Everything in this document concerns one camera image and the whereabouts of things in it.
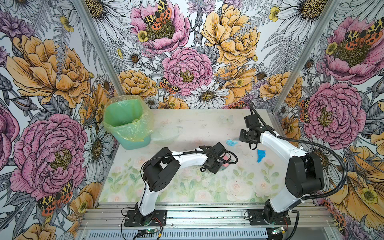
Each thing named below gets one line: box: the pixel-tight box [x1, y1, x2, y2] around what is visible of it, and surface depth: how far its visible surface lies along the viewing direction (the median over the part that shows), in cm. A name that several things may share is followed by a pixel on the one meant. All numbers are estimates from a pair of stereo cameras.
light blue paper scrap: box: [226, 139, 238, 147], surface depth 104 cm
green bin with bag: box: [102, 94, 155, 150], surface depth 87 cm
